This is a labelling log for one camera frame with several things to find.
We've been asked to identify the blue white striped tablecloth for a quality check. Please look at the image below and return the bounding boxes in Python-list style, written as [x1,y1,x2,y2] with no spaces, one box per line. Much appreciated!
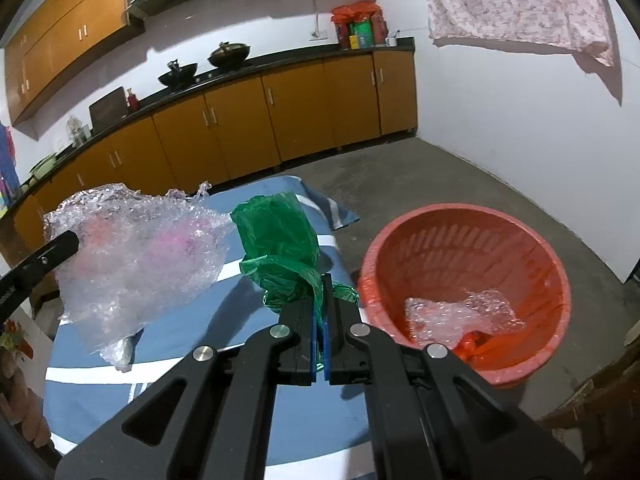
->
[43,174,374,480]

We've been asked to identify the small bubble wrap piece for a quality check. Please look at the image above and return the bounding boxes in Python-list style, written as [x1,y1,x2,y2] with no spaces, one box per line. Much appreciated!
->
[405,289,525,350]

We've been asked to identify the wooden stool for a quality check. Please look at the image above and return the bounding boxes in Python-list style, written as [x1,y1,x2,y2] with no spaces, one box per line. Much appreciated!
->
[540,344,639,479]

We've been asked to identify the pink floral hanging cloth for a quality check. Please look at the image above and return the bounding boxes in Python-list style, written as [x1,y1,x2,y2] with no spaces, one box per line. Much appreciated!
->
[427,0,615,67]

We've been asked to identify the red plastic basket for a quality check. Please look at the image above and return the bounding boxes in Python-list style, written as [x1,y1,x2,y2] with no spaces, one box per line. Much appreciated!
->
[358,203,572,388]

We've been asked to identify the orange lower kitchen cabinets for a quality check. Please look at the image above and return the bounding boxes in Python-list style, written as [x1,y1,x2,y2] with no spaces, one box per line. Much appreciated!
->
[4,47,418,249]

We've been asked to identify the black wok pan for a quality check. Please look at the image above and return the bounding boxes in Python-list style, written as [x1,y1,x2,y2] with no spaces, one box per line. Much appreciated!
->
[158,60,198,91]

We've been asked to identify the black wok with lid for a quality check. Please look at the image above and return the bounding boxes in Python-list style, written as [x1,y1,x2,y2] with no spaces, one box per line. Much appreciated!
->
[208,41,250,70]

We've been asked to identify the clear bubble wrap sheet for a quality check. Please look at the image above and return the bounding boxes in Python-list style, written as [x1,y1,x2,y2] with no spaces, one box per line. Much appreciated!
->
[44,183,234,373]

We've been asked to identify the orange kitchen cabinets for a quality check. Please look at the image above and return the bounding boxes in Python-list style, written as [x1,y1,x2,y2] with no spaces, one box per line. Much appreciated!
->
[4,47,418,249]
[4,0,145,125]

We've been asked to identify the orange upper kitchen cabinets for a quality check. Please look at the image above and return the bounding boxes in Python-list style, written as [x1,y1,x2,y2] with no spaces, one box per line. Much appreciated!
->
[4,0,145,125]

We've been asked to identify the dark cutting board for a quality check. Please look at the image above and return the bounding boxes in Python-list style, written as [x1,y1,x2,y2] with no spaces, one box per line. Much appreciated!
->
[89,87,129,136]

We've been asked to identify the red bag of groceries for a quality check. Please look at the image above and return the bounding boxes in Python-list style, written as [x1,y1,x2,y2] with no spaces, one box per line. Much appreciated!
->
[331,1,388,50]

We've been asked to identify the red bottle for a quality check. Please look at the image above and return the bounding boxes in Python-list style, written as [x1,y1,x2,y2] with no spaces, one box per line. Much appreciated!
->
[126,88,140,113]

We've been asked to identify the dark green plastic bag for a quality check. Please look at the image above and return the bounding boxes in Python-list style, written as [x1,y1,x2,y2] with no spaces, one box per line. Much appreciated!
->
[230,190,360,314]

